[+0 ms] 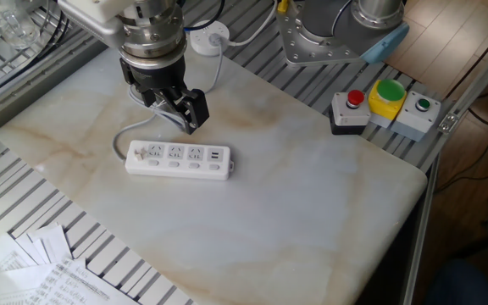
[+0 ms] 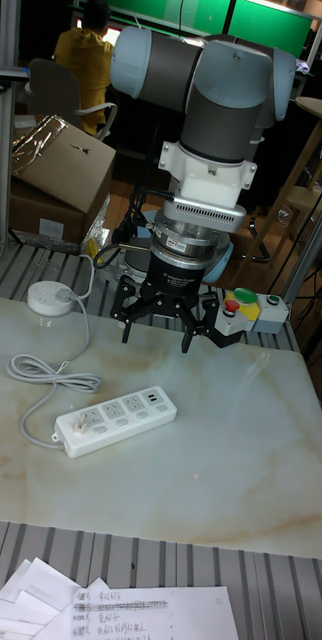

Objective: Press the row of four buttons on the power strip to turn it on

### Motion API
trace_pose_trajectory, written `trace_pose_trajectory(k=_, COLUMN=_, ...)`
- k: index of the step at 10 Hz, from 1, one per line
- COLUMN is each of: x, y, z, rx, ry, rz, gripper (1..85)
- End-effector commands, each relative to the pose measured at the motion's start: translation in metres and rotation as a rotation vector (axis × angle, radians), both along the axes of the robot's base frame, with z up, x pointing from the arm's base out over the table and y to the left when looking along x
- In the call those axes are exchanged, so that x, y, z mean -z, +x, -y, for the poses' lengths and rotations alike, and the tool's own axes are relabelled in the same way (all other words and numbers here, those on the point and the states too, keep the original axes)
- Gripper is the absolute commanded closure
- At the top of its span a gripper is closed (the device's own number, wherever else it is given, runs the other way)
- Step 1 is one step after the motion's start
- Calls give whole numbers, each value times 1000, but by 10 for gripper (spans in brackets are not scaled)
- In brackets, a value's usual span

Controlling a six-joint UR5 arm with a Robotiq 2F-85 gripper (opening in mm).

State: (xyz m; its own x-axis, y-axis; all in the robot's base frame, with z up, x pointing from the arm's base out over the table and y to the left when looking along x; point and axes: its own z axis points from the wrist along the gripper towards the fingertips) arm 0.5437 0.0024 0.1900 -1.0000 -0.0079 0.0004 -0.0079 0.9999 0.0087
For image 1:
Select white wrist mounting bracket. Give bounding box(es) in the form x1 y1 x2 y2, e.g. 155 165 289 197
57 0 129 48

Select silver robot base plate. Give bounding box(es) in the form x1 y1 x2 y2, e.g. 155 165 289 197
275 0 370 68

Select white socket hub cable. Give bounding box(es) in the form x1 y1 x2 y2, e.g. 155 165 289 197
226 0 280 47

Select aluminium frame post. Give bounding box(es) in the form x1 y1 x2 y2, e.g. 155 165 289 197
437 25 488 135

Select yellow box green mushroom button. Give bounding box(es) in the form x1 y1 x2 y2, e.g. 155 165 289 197
368 78 408 129

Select white four-button power strip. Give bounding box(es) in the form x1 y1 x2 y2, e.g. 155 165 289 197
124 139 236 181

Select grey box small green button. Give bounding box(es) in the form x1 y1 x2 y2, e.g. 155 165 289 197
390 90 442 142

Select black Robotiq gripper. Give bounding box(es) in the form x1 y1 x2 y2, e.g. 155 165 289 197
119 54 210 136

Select grey power strip cable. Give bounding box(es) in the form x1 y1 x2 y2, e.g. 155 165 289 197
112 33 225 163

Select black cables by rack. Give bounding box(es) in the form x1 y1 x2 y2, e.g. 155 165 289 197
0 0 72 97

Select red button control box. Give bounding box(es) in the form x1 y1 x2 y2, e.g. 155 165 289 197
328 89 372 136

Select printed text paper sheet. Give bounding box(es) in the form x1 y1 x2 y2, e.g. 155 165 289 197
31 257 141 305

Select clear plastic container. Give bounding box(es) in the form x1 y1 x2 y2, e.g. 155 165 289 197
0 0 44 50

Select round white socket hub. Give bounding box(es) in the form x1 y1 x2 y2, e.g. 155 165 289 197
189 19 231 58

